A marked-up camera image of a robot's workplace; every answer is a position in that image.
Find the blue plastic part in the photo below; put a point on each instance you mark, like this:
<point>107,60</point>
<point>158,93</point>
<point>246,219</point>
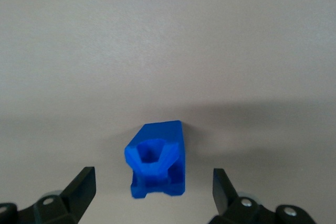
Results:
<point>157,161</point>

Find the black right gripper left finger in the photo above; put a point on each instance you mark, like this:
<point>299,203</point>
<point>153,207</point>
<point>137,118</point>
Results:
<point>78,192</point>

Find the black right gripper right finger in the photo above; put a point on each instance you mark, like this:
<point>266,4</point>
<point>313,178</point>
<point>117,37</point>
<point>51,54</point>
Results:
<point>223,195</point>

